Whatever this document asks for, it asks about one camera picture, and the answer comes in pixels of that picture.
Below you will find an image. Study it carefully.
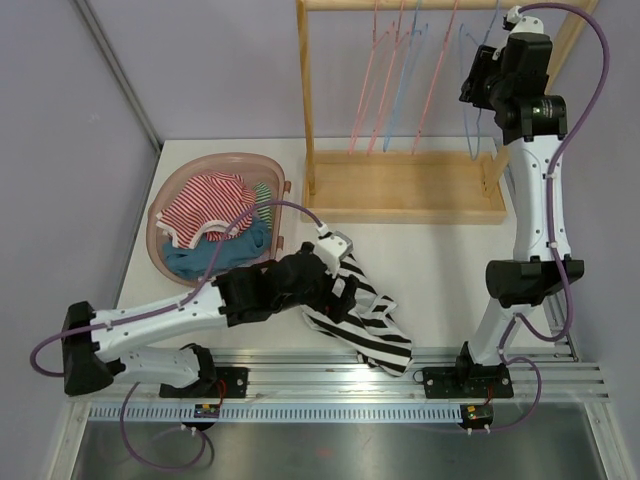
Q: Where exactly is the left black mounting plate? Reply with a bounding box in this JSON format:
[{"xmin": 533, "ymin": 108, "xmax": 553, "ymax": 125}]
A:
[{"xmin": 159, "ymin": 366, "xmax": 249, "ymax": 399}]

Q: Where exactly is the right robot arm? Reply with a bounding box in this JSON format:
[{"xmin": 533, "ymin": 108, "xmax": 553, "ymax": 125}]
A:
[{"xmin": 423, "ymin": 32, "xmax": 584, "ymax": 399}]

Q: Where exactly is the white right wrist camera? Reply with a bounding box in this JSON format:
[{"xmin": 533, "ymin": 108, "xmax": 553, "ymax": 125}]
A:
[{"xmin": 492, "ymin": 6, "xmax": 550, "ymax": 62}]

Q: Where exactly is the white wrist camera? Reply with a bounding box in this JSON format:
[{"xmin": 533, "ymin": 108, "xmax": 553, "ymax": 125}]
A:
[
  {"xmin": 313, "ymin": 223, "xmax": 353, "ymax": 277},
  {"xmin": 492, "ymin": 6, "xmax": 550, "ymax": 62}
]

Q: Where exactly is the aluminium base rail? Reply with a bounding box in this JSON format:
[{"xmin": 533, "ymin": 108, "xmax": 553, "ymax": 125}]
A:
[{"xmin": 67, "ymin": 347, "xmax": 612, "ymax": 406}]

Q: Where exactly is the wooden clothes rack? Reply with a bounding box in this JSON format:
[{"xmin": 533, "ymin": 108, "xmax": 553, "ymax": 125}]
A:
[{"xmin": 296, "ymin": 1, "xmax": 596, "ymax": 224}]

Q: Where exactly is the slotted cable duct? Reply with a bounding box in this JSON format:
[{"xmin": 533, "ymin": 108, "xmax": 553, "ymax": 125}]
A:
[{"xmin": 89, "ymin": 402, "xmax": 462, "ymax": 424}]

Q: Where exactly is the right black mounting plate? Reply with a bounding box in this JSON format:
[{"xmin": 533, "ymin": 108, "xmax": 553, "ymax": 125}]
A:
[{"xmin": 422, "ymin": 364, "xmax": 514, "ymax": 400}]

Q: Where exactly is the green striped tank top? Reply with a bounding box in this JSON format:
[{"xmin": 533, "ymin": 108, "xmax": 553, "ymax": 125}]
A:
[{"xmin": 253, "ymin": 182, "xmax": 274, "ymax": 230}]

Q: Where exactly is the black mounting plate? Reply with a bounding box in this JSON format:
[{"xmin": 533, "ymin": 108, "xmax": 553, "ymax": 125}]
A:
[
  {"xmin": 159, "ymin": 366, "xmax": 249, "ymax": 399},
  {"xmin": 422, "ymin": 364, "xmax": 514, "ymax": 400}
]

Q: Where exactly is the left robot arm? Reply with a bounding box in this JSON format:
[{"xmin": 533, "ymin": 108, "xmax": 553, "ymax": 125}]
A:
[{"xmin": 62, "ymin": 235, "xmax": 358, "ymax": 398}]

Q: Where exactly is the blue wire hanger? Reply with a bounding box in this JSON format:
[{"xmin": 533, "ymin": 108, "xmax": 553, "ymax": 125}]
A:
[
  {"xmin": 383, "ymin": 1, "xmax": 429, "ymax": 152},
  {"xmin": 457, "ymin": 0, "xmax": 501, "ymax": 161}
]

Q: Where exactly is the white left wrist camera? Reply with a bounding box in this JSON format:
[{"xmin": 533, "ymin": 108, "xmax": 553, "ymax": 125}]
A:
[{"xmin": 313, "ymin": 223, "xmax": 353, "ymax": 277}]

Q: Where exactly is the black white striped tank top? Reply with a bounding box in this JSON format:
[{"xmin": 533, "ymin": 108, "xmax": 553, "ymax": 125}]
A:
[{"xmin": 301, "ymin": 254, "xmax": 413, "ymax": 377}]

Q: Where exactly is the red striped tank top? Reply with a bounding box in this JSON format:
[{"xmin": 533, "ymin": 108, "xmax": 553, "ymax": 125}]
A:
[{"xmin": 156, "ymin": 171, "xmax": 256, "ymax": 250}]

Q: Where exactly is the teal blue tank top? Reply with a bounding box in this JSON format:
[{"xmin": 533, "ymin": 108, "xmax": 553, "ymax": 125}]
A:
[{"xmin": 162, "ymin": 217, "xmax": 272, "ymax": 281}]

